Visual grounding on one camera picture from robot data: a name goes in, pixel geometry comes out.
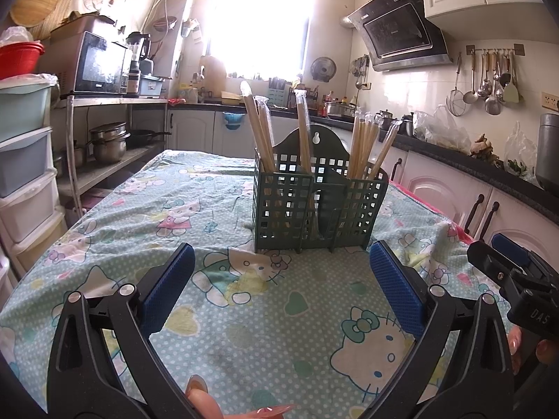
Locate black frying pan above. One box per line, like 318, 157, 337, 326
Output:
126, 128, 173, 149

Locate large steel ladle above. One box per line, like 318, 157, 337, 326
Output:
485, 52, 502, 116

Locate plastic bag of greens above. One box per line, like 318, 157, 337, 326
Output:
504, 121, 539, 179

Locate red basin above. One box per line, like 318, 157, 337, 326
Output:
0, 41, 45, 80

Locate pale green knife block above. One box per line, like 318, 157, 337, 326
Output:
267, 78, 290, 108

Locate small steel ladle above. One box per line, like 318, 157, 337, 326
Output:
463, 59, 479, 104

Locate green utensil holder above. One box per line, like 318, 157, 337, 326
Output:
252, 127, 389, 255

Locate pale green spatula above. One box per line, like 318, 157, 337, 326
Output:
502, 52, 520, 104

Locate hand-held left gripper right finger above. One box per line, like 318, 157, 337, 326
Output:
369, 240, 516, 419

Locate metal shelf rack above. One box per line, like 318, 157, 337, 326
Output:
59, 96, 171, 223

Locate cartoon print tablecloth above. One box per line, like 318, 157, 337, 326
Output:
0, 148, 514, 419

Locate grey dish tub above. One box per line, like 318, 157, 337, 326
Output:
139, 74, 172, 98

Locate person's right hand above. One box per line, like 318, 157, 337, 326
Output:
508, 326, 556, 377

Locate microwave oven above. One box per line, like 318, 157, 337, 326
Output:
37, 30, 134, 97

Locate small wall fan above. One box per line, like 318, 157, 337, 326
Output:
310, 57, 337, 83

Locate pink blanket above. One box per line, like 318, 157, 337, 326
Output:
386, 181, 477, 245

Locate grey kitchen appliance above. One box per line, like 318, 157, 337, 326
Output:
535, 113, 559, 190

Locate brown ginger root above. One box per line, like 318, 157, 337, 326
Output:
471, 133, 503, 167

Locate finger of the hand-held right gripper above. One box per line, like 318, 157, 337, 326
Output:
466, 240, 531, 302
489, 233, 551, 267

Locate bunch of chopsticks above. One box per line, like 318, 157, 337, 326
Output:
240, 79, 400, 232

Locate woven bamboo tray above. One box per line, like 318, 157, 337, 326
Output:
9, 0, 73, 40

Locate beige rounded board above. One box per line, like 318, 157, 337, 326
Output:
200, 55, 228, 92

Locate black countertop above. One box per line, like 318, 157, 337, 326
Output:
168, 100, 559, 219

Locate window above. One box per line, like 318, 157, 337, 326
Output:
205, 0, 315, 80

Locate black range hood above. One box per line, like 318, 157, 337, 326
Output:
347, 0, 454, 73

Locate clear plastic bag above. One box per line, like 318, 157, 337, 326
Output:
413, 105, 472, 151

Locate black blender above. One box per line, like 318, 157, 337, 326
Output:
126, 31, 152, 75

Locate steel slotted spoon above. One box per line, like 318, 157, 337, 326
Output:
477, 54, 490, 99

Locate person's left hand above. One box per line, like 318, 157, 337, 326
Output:
186, 375, 223, 419

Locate wire skimmer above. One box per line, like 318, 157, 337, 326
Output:
445, 54, 466, 117

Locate stacked steel pots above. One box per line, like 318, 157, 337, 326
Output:
89, 123, 131, 164

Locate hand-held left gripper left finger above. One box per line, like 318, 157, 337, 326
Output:
46, 242, 196, 419

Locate utensil hanging rail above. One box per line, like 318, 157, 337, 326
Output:
466, 44, 525, 57

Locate steel stockpot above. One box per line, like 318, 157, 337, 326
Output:
325, 101, 356, 118

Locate plastic drawer unit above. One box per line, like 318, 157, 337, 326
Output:
0, 74, 66, 267

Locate cardboard box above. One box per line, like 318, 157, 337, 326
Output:
50, 14, 116, 44

